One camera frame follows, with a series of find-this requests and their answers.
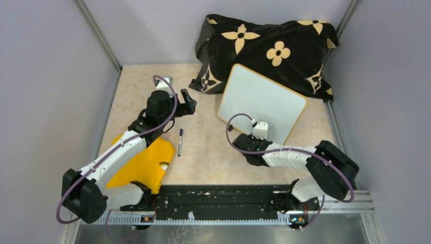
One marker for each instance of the left aluminium frame post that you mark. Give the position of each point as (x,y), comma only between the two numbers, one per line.
(98,34)

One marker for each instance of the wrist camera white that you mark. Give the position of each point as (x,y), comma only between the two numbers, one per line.
(163,84)
(259,129)

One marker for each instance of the white marker pen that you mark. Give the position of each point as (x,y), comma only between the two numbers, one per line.
(179,148)

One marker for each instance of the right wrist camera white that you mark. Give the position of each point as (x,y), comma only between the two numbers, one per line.
(259,129)

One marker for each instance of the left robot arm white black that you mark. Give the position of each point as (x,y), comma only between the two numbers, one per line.
(84,192)

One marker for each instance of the white whiteboard yellow frame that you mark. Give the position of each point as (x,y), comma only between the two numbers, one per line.
(263,99)

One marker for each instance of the right aluminium frame post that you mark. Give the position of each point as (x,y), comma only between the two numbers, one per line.
(347,17)

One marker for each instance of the yellow cloth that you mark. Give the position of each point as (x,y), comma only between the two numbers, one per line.
(147,167)

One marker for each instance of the aluminium frame post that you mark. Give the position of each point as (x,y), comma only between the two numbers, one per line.
(98,34)
(347,17)

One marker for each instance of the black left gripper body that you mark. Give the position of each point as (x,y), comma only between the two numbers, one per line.
(183,109)

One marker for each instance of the black floral pillow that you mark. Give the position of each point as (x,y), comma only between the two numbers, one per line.
(291,54)

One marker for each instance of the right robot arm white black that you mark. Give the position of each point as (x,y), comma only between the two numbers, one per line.
(332,172)

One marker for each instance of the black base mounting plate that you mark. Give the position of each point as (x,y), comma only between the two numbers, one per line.
(221,202)

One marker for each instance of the aluminium front rail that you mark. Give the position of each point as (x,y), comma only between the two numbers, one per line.
(362,203)

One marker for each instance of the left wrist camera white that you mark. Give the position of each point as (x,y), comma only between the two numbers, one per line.
(163,84)

